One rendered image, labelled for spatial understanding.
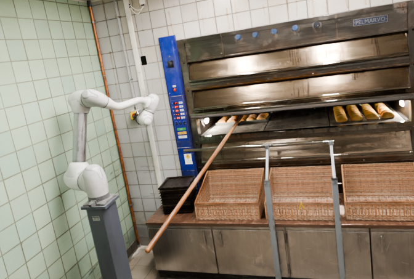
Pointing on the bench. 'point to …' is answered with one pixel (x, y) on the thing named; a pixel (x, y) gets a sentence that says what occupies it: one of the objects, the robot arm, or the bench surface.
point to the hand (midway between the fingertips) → (134, 116)
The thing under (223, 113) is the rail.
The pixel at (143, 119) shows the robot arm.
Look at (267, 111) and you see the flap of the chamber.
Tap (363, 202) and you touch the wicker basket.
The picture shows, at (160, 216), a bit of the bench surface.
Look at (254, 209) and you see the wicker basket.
